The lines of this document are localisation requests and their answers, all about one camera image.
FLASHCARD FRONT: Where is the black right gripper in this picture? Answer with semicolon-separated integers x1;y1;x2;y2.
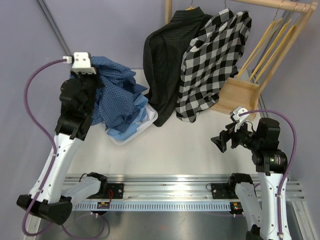
211;118;262;153

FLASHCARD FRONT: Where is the blue plaid shirt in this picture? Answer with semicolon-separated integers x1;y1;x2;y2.
91;56;147;132

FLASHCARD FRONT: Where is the light blue shirt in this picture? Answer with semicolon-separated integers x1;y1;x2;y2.
107;94;148;141

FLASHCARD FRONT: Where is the black white checkered shirt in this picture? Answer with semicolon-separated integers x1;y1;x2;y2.
175;8;252;123

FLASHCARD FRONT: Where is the yellow hanger of white shirt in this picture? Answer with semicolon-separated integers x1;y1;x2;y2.
257;17;305;81

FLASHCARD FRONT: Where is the yellow hanger of blue shirt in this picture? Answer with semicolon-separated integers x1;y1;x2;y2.
248;19;295;84

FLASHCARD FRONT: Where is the hanger of plaid shirt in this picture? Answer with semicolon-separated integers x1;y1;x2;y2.
237;17;283;79

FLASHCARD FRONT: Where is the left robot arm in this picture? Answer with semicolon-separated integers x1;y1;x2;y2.
16;72;108;225

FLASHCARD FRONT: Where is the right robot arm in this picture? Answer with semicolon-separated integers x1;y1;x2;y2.
211;117;292;240

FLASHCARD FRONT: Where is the black pinstripe shirt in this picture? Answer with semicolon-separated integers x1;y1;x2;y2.
143;7;212;127

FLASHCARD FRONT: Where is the hanger of black shirt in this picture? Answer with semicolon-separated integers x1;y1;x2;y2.
186;0;195;11

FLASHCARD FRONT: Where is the wooden clothes rack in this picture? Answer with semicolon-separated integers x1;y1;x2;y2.
164;0;318;123

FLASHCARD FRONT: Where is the white plastic laundry basket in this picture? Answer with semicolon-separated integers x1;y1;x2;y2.
107;103;158;145

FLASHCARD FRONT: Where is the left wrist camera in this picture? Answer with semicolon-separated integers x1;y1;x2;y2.
62;52;98;75

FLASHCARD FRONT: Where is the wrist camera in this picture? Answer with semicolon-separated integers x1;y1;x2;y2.
229;106;249;133
62;52;98;75

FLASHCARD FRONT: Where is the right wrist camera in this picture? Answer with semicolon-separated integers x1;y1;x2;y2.
229;106;249;133

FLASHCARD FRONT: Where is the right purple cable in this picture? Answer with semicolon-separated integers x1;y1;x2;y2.
237;109;298;240

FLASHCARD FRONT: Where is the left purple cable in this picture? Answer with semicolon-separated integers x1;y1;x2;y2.
21;58;67;237

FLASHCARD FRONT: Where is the aluminium rail base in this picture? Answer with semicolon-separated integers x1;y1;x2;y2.
63;173;306;201

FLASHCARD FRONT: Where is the white slotted cable duct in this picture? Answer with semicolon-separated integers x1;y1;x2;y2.
73;200;231;212

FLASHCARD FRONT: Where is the aluminium corner frame post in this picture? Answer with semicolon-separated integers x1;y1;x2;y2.
35;0;72;56

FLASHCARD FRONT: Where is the purple cable under duct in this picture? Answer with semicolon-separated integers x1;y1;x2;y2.
62;211;111;238

